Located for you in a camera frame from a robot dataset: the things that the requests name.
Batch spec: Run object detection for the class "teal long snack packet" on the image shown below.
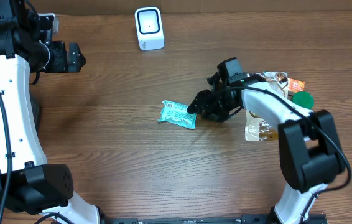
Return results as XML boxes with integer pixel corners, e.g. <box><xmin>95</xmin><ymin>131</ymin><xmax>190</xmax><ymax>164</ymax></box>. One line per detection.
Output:
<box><xmin>158</xmin><ymin>100</ymin><xmax>197</xmax><ymax>129</ymax></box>

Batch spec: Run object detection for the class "brown white snack pouch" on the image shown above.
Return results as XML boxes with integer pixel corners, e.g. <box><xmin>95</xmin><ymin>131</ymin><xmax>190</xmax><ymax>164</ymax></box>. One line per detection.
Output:
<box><xmin>245</xmin><ymin>72</ymin><xmax>289</xmax><ymax>141</ymax></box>

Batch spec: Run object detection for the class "orange Kleenex tissue pack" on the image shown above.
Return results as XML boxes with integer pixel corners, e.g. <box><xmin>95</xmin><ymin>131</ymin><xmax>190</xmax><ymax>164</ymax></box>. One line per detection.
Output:
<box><xmin>287</xmin><ymin>78</ymin><xmax>305</xmax><ymax>95</ymax></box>

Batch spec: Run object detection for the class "green lid jar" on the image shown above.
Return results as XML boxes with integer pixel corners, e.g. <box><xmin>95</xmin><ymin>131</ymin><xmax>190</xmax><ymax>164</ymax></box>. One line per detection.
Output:
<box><xmin>290</xmin><ymin>91</ymin><xmax>314</xmax><ymax>109</ymax></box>

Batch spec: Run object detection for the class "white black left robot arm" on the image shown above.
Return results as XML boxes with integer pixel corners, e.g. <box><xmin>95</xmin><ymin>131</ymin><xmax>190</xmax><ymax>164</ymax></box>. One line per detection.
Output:
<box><xmin>0</xmin><ymin>0</ymin><xmax>106</xmax><ymax>223</ymax></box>

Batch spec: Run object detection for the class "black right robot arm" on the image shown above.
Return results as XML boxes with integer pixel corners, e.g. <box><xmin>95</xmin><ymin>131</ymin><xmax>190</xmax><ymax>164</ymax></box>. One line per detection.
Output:
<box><xmin>187</xmin><ymin>57</ymin><xmax>352</xmax><ymax>223</ymax></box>

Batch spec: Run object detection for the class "white barcode scanner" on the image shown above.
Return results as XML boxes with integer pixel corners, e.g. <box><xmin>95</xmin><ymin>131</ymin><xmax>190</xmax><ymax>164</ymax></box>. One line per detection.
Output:
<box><xmin>134</xmin><ymin>7</ymin><xmax>165</xmax><ymax>51</ymax></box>

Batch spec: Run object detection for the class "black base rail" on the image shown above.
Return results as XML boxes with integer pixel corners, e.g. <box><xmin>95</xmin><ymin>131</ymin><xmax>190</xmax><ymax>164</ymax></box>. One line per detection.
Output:
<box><xmin>106</xmin><ymin>214</ymin><xmax>276</xmax><ymax>224</ymax></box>

